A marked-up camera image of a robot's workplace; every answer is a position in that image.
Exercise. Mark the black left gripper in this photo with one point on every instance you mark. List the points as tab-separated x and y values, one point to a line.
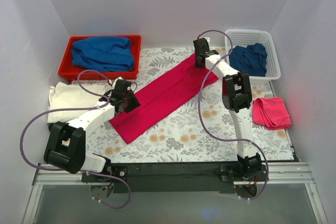
130	100

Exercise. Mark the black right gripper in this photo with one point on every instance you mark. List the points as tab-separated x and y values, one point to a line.
200	56

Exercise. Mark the crimson red t shirt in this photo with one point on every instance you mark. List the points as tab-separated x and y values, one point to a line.
160	98

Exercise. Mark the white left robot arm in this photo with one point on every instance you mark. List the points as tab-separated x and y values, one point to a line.
66	146

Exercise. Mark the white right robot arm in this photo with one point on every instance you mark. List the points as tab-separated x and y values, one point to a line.
237	99

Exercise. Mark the white plastic laundry basket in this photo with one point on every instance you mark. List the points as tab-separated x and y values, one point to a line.
246	37

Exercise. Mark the folded royal blue t shirt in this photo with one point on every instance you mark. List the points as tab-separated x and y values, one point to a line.
103	54

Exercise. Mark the navy blue t shirt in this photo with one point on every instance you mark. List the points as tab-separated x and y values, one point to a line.
251	59

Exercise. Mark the folded white t shirt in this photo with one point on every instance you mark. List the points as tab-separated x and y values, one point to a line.
72	96

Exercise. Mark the red plastic tray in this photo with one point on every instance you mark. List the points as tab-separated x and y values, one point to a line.
69	72

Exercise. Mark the floral patterned table mat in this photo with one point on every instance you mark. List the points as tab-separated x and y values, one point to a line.
180	137

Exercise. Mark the folded black t shirt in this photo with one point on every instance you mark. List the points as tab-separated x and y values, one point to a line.
50	127

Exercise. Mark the folded pink t shirt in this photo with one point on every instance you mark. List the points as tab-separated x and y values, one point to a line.
271	113

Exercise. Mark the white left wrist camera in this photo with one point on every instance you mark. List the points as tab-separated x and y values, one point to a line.
112	83

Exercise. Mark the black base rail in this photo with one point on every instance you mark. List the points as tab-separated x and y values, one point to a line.
178	177

